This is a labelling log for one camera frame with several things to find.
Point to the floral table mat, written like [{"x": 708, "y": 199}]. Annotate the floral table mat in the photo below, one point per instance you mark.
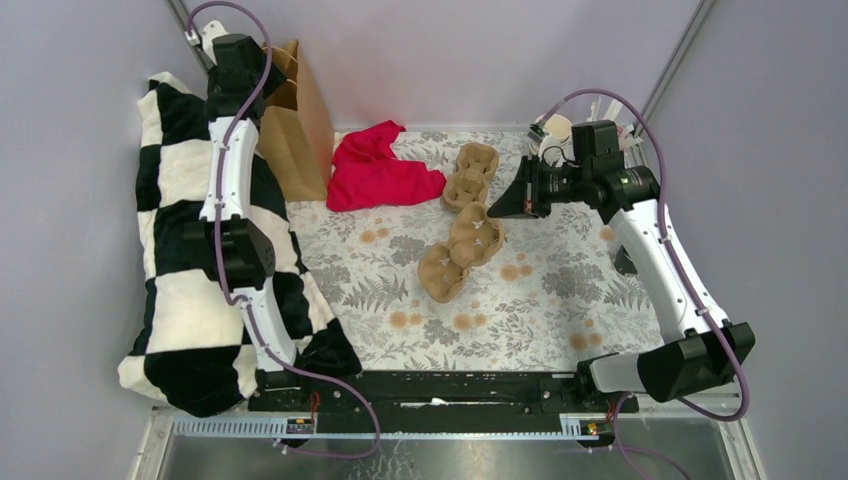
[{"x": 548, "y": 299}]

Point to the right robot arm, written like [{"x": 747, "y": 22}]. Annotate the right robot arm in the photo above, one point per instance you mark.
[{"x": 702, "y": 349}]

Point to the brown paper bag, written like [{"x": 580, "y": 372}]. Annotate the brown paper bag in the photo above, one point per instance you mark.
[{"x": 297, "y": 136}]

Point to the stack of paper cups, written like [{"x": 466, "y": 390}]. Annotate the stack of paper cups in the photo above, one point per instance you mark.
[{"x": 555, "y": 136}]

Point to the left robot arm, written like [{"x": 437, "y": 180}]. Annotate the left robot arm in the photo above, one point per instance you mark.
[{"x": 232, "y": 249}]

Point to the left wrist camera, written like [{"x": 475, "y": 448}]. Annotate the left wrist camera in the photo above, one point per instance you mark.
[{"x": 203, "y": 41}]

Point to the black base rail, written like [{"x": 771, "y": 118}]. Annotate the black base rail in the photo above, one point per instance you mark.
[{"x": 432, "y": 403}]

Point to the black white checkered pillow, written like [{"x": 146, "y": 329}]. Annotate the black white checkered pillow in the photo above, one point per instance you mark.
[{"x": 193, "y": 351}]

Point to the red cloth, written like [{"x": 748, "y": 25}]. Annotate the red cloth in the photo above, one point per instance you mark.
[{"x": 367, "y": 173}]

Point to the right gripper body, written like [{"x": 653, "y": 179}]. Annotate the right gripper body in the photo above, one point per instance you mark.
[{"x": 558, "y": 185}]

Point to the black paper coffee cup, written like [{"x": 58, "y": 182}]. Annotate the black paper coffee cup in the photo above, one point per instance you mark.
[{"x": 623, "y": 264}]

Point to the single cardboard cup carrier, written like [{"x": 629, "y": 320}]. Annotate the single cardboard cup carrier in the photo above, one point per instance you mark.
[{"x": 474, "y": 239}]

